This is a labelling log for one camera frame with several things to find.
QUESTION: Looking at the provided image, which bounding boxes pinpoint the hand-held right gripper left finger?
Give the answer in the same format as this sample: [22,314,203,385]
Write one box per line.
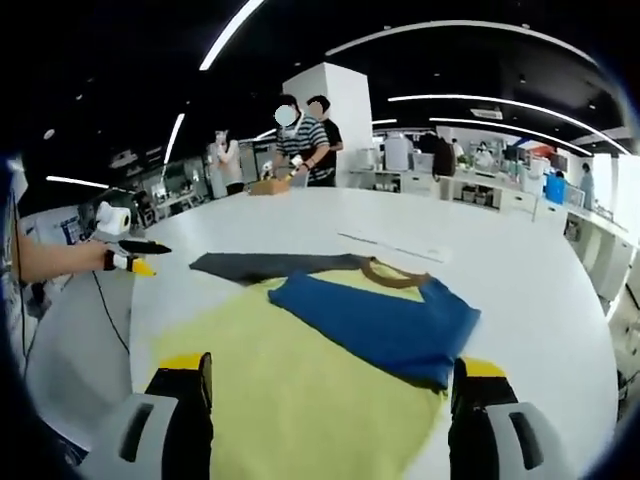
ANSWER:
[81,351,215,480]

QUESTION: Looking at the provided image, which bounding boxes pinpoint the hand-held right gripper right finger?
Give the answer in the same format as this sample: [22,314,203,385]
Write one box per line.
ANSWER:
[448,356,577,480]

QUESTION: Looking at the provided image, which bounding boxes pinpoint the yellow blue grey garment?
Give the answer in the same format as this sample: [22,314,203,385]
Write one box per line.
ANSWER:
[149,252,482,480]

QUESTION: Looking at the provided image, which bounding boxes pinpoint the person's left hand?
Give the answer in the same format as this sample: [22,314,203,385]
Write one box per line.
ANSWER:
[74,243,109,275]

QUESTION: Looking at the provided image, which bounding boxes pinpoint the blue white poster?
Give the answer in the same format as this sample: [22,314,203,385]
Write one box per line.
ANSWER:
[52,218,89,247]

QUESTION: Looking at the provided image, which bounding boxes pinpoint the ceiling light strip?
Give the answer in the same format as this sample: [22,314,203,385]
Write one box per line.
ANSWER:
[324,19,599,66]
[45,174,109,190]
[163,113,186,164]
[429,117,591,156]
[388,93,626,151]
[199,0,266,71]

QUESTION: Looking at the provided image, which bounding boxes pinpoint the grey mesh office chair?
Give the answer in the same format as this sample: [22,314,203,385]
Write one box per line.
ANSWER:
[27,277,135,451]

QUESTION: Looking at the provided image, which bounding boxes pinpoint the cardboard box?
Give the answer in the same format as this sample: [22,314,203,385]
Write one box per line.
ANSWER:
[248,178,292,197]

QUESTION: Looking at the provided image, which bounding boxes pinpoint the long white strip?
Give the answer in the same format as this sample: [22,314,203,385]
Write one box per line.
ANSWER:
[337,230,446,264]

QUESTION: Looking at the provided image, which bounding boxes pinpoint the white counter cabinets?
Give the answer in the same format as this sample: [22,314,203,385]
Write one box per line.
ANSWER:
[349,167,634,301]

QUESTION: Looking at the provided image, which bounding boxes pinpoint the blue container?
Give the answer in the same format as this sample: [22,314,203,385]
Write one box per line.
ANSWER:
[544,172,567,204]

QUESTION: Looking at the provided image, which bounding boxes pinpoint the black hanging coat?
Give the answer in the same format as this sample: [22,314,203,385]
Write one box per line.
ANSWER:
[432,135,457,180]

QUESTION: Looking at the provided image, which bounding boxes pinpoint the white pillar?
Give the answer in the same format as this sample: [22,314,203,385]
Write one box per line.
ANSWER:
[282,61,372,189]

